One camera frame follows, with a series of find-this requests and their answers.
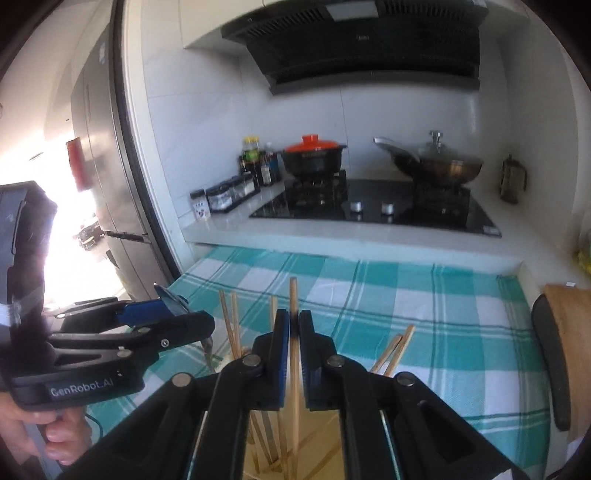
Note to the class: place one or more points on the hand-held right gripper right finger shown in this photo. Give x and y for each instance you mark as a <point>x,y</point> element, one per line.
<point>308,369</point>

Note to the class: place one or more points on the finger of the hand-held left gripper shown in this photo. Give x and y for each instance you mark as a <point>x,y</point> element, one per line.
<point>175,334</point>
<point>138,314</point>

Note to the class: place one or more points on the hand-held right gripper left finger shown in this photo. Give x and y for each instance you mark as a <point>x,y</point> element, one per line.
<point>279,369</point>

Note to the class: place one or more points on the metal spoon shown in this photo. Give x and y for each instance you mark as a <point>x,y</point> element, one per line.
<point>173,300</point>

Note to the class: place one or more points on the long bamboo chopstick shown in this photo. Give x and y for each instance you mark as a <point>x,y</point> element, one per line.
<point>293,295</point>

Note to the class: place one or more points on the cream ribbed utensil holder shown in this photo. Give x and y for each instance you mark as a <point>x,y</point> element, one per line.
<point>323,443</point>

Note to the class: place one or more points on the person's left hand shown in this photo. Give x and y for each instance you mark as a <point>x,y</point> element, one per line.
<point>64,438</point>

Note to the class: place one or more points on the short-looking bamboo chopstick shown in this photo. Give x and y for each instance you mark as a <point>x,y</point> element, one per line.
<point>401,346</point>
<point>388,350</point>

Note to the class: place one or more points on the red fridge sticker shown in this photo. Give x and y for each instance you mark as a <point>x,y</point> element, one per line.
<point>78,164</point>

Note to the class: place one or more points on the small white jar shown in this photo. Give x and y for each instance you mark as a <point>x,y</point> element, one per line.
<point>200,207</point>

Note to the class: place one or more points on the grey refrigerator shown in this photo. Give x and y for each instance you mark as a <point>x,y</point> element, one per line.
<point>106,161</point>

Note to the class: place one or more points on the teal checked tablecloth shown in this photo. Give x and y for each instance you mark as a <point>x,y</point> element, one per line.
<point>438,300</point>

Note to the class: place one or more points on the row of spice jars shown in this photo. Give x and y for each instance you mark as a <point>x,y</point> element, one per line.
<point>231,191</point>

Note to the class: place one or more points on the dark sauce bottle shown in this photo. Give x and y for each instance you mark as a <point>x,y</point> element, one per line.
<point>270,166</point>

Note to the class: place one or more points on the yellow-capped sauce bottle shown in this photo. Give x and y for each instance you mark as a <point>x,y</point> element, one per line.
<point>251,157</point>

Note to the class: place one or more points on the black glass gas stove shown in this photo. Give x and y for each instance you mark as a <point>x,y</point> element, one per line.
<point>415,207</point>

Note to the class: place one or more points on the black clay pot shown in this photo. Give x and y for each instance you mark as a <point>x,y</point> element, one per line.
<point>314,161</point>

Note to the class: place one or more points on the red pot lid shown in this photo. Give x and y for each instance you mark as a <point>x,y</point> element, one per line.
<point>311,143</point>

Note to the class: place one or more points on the dark frying pan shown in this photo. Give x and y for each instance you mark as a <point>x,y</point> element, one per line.
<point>443,173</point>

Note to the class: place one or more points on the glass pan lid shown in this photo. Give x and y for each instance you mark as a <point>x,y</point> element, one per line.
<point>443,154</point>

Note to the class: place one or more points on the wooden cutting board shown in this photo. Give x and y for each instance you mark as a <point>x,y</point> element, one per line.
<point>577,360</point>

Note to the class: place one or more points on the yellow snack packet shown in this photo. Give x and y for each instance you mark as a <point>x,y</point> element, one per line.
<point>584,261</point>

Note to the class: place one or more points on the black range hood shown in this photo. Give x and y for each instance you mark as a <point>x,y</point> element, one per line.
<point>369,41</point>

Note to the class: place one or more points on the glass jar with metal frame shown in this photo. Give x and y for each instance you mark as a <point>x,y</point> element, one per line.
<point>512,180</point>

